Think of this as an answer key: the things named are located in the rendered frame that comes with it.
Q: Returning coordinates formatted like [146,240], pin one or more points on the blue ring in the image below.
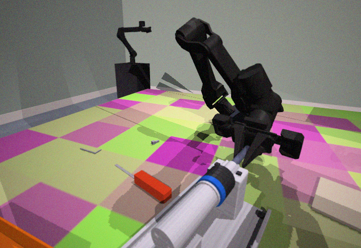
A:
[217,185]

